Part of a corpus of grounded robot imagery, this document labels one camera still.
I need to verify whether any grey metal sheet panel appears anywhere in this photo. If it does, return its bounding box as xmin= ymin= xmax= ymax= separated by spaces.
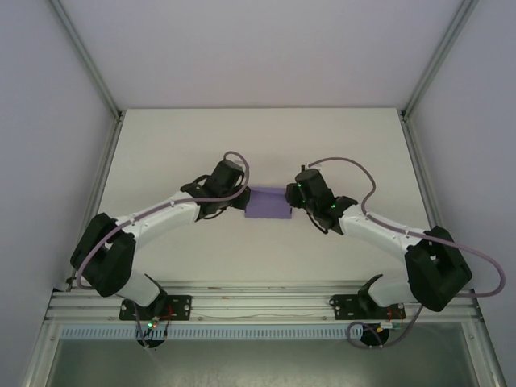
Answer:
xmin=23 ymin=322 xmax=506 ymax=387

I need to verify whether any aluminium mounting rail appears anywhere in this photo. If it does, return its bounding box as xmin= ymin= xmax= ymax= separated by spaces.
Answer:
xmin=44 ymin=281 xmax=483 ymax=324

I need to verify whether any aluminium side rail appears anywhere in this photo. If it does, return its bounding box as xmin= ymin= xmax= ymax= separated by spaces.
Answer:
xmin=64 ymin=112 xmax=124 ymax=292
xmin=397 ymin=110 xmax=460 ymax=290

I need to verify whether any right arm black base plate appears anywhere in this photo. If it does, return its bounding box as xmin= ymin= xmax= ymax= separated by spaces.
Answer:
xmin=330 ymin=293 xmax=406 ymax=322

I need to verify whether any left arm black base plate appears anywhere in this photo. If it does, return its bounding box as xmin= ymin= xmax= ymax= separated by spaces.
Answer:
xmin=118 ymin=294 xmax=193 ymax=322

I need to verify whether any grey slotted cable duct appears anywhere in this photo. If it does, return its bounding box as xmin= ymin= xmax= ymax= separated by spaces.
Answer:
xmin=59 ymin=326 xmax=389 ymax=340

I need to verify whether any aluminium frame post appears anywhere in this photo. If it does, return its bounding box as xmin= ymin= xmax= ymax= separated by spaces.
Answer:
xmin=400 ymin=0 xmax=478 ymax=120
xmin=51 ymin=0 xmax=123 ymax=120

